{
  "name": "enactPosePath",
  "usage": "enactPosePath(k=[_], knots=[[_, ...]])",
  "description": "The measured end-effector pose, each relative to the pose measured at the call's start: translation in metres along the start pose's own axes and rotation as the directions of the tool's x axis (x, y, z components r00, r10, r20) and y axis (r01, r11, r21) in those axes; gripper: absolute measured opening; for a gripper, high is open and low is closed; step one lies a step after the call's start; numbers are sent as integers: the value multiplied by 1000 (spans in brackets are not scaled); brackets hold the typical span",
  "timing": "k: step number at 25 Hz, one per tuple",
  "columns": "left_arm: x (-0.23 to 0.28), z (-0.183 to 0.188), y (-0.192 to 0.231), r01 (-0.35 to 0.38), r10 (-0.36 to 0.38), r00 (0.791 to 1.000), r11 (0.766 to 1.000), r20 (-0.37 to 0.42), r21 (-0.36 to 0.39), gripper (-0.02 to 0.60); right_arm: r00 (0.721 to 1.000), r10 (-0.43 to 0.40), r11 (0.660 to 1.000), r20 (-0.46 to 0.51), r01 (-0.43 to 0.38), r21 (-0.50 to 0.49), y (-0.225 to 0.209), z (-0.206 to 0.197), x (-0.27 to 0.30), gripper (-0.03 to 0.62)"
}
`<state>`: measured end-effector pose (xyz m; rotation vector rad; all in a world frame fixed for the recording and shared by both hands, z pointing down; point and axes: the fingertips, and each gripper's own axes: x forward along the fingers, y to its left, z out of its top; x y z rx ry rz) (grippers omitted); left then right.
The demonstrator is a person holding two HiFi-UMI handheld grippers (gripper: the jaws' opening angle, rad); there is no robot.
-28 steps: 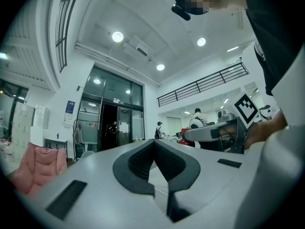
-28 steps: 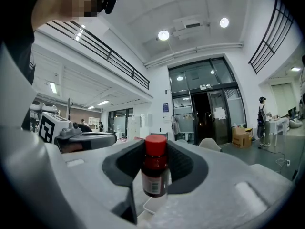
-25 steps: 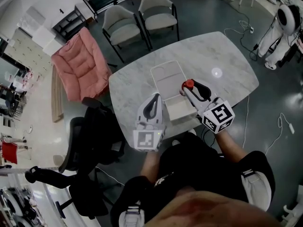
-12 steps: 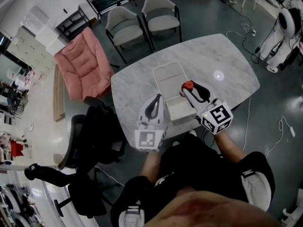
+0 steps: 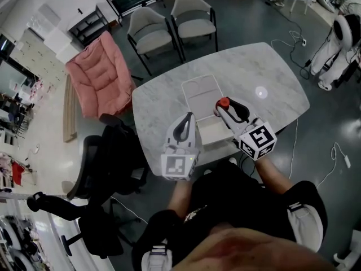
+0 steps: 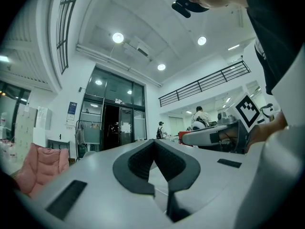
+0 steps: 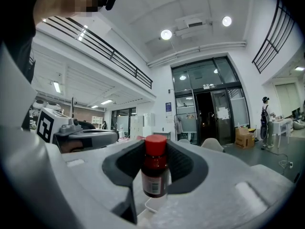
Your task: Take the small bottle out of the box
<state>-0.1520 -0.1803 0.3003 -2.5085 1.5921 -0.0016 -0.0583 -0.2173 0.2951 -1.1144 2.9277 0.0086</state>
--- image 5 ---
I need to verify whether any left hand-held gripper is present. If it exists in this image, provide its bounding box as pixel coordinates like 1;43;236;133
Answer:
160;111;201;182

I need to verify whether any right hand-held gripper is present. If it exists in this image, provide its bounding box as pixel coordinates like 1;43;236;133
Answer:
215;97;278;162

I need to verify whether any small red object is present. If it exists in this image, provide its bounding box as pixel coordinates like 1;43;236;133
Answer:
213;96;231;117

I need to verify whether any white box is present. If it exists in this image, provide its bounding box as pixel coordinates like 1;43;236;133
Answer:
180;73;235;146

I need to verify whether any person's right forearm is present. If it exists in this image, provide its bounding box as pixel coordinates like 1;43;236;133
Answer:
253;154;296;193

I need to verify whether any person's left forearm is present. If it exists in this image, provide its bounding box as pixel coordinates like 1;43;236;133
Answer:
166;179;195;221

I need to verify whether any black office chair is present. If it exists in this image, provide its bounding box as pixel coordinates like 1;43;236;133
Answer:
66;113;149;202
27;190;142;259

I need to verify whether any person's black t-shirt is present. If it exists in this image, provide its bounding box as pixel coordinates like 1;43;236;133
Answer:
131;161;328;270

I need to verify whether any pink cushioned chair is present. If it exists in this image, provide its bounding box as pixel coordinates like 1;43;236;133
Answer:
65;30;135;119

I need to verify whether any grey armchair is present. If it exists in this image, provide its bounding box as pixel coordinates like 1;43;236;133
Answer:
127;6;184;76
170;0;218;60

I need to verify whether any person's chin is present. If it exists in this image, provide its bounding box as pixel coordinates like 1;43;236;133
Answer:
171;227;336;271

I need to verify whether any white curved counter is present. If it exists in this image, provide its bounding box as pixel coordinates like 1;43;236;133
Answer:
16;199;85;271

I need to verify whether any red cloth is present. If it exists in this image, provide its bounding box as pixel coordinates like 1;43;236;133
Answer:
11;161;26;186

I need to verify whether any row of white round devices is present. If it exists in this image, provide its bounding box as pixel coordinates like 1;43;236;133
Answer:
0;216;43;271

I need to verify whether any thin white floor cable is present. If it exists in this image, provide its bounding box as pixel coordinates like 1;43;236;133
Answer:
109;195;149;225
289;119;300;179

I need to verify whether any white adapter with cable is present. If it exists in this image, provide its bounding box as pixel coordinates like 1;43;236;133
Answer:
315;142;352;189

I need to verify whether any white backpack strap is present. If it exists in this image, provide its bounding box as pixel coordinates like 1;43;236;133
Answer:
287;202;324;252
140;244;173;271

